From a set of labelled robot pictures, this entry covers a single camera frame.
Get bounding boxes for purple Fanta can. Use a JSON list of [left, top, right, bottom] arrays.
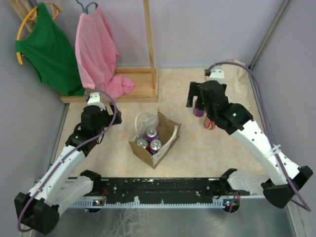
[[193, 98, 204, 118]]

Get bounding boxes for red Coca-Cola can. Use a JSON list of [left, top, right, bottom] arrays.
[[203, 116, 216, 130]]

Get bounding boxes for yellow clothes hanger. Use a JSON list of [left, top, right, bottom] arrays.
[[16, 1, 62, 65]]

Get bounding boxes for wooden clothes rack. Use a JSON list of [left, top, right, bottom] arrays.
[[9, 0, 159, 103]]

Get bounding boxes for pink t-shirt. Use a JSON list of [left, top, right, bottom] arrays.
[[75, 6, 136, 99]]

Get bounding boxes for front purple soda can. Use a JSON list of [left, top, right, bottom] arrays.
[[149, 139, 162, 155]]

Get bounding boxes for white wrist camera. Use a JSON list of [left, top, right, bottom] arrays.
[[204, 67, 225, 81], [84, 92, 106, 111]]

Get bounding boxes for green tank top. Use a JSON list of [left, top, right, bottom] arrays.
[[15, 2, 85, 96]]

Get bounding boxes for beige folded cloth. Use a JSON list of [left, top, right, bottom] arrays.
[[215, 64, 251, 111]]

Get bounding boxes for aluminium frame rail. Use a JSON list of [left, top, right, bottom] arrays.
[[33, 177, 298, 210]]

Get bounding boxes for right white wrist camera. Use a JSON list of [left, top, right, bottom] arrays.
[[204, 67, 225, 81]]

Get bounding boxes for grey clothes hanger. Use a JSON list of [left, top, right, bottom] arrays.
[[76, 0, 98, 14]]

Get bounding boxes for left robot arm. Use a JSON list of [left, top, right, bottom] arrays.
[[14, 102, 122, 235]]

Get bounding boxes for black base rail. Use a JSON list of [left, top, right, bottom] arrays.
[[84, 178, 249, 213]]

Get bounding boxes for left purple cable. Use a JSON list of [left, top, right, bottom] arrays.
[[16, 88, 117, 232]]

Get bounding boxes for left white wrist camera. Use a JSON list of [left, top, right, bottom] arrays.
[[84, 92, 106, 111]]

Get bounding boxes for rear purple soda can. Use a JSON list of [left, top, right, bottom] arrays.
[[145, 127, 159, 142]]

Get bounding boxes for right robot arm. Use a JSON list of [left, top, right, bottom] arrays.
[[186, 80, 313, 208]]

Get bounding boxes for purple soda can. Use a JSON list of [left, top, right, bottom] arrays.
[[145, 127, 159, 142], [149, 139, 162, 155]]

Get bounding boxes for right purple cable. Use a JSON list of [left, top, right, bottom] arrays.
[[204, 62, 311, 212]]

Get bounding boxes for brown canvas bag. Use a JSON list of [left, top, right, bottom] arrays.
[[129, 111, 181, 169]]

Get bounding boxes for purple cable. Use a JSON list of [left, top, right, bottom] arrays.
[[204, 62, 311, 212], [16, 88, 117, 232]]

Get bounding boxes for front left silver-top can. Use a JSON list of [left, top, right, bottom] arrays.
[[136, 138, 149, 150]]

